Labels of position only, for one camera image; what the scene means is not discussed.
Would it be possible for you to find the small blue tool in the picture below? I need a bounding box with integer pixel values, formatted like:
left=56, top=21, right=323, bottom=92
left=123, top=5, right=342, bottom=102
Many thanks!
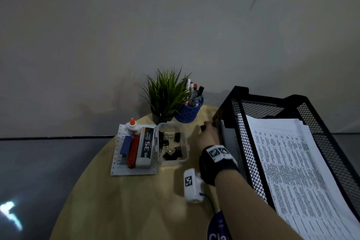
left=120, top=135, right=133, bottom=155

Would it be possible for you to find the person's right forearm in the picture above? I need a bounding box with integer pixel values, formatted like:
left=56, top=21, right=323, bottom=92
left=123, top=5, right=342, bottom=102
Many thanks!
left=215, top=169, right=304, bottom=240

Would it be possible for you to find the clear plastic box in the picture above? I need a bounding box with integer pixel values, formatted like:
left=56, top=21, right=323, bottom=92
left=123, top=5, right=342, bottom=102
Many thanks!
left=156, top=122, right=189, bottom=167

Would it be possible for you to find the white glue bottle orange cap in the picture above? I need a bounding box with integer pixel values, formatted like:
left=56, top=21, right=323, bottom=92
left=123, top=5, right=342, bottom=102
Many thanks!
left=125, top=118, right=141, bottom=136

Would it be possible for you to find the blue round sticker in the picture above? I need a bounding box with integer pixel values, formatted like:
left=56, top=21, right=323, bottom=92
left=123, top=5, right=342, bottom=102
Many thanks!
left=207, top=210, right=233, bottom=240

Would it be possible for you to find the round wooden table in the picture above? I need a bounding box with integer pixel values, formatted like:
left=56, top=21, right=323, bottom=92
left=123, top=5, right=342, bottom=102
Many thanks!
left=49, top=105, right=234, bottom=240

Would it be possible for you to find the black mesh paper tray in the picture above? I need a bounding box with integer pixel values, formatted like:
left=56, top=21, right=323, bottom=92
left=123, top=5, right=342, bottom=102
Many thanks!
left=211, top=86, right=360, bottom=221

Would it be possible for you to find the white box black label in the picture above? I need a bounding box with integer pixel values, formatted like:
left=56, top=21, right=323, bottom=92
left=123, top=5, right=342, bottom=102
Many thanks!
left=135, top=126, right=158, bottom=169

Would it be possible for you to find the person's right hand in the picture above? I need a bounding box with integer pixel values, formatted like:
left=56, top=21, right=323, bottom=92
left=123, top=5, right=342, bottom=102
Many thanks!
left=196, top=121, right=220, bottom=153

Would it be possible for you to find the white tray with stapler items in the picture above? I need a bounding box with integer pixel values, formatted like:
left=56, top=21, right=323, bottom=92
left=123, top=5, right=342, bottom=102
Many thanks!
left=110, top=124, right=159, bottom=176

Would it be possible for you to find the black right camera cable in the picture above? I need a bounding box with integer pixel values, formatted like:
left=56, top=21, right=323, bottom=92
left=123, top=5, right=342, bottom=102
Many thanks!
left=198, top=192, right=221, bottom=212

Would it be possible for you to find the green potted plant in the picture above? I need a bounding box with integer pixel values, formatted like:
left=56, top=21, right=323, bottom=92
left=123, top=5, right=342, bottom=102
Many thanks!
left=139, top=67, right=193, bottom=125

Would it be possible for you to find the heap of black binder clips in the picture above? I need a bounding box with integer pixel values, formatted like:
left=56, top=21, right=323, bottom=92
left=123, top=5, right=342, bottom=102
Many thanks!
left=158, top=131, right=183, bottom=162

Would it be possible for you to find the red stapler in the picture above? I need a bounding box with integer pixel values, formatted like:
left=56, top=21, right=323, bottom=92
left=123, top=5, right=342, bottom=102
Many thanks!
left=126, top=135, right=141, bottom=169

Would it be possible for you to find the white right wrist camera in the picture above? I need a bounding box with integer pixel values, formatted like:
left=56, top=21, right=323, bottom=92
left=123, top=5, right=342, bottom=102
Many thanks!
left=183, top=168, right=205, bottom=204

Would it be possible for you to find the blue mesh pen holder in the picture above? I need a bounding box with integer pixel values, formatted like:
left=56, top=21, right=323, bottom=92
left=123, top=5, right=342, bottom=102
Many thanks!
left=174, top=95, right=204, bottom=124

